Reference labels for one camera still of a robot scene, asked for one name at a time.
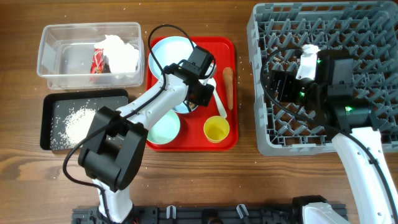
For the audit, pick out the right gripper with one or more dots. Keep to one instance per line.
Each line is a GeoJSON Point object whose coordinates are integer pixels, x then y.
{"type": "Point", "coordinates": [286, 79]}

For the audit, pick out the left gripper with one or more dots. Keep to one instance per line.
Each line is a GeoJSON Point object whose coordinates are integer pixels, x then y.
{"type": "Point", "coordinates": [204, 100]}

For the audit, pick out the white plastic spoon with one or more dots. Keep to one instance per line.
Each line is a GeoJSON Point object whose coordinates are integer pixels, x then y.
{"type": "Point", "coordinates": [218, 101]}

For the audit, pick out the orange carrot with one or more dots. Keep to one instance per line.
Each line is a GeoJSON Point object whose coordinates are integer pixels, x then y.
{"type": "Point", "coordinates": [228, 76]}

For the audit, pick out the mint green bowl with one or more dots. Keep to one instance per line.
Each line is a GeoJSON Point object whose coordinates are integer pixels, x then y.
{"type": "Point", "coordinates": [165, 130]}

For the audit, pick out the large light blue plate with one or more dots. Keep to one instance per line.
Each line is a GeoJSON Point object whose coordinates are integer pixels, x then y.
{"type": "Point", "coordinates": [172, 50]}

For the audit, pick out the white tissue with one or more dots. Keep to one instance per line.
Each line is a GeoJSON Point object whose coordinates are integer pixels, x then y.
{"type": "Point", "coordinates": [121, 57]}

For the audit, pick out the red strawberry snack wrapper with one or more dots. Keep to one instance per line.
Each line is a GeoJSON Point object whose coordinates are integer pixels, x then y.
{"type": "Point", "coordinates": [97, 62]}

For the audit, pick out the white rice pile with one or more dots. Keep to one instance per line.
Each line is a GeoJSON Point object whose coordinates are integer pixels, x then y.
{"type": "Point", "coordinates": [71, 120]}

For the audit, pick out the small light blue bowl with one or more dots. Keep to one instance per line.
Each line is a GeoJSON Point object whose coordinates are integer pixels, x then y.
{"type": "Point", "coordinates": [182, 108]}

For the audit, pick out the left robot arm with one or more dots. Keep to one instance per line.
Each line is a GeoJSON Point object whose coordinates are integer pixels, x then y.
{"type": "Point", "coordinates": [112, 152]}

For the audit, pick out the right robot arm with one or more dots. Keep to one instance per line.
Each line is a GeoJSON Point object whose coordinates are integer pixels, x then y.
{"type": "Point", "coordinates": [321, 92]}

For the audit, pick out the grey dishwasher rack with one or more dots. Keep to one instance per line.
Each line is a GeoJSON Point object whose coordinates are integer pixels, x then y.
{"type": "Point", "coordinates": [367, 30]}

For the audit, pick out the clear plastic waste bin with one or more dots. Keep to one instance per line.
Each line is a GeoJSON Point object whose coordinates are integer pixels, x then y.
{"type": "Point", "coordinates": [66, 53]}

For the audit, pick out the black waste tray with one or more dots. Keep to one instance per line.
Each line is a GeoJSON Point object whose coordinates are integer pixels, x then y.
{"type": "Point", "coordinates": [112, 99]}

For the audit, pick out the red serving tray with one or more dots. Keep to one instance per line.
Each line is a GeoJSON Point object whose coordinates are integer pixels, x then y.
{"type": "Point", "coordinates": [191, 136]}

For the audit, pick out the yellow plastic cup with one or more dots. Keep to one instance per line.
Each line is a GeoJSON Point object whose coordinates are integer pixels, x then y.
{"type": "Point", "coordinates": [216, 129]}

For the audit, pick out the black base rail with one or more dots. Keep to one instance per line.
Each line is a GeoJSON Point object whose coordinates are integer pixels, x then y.
{"type": "Point", "coordinates": [284, 213]}

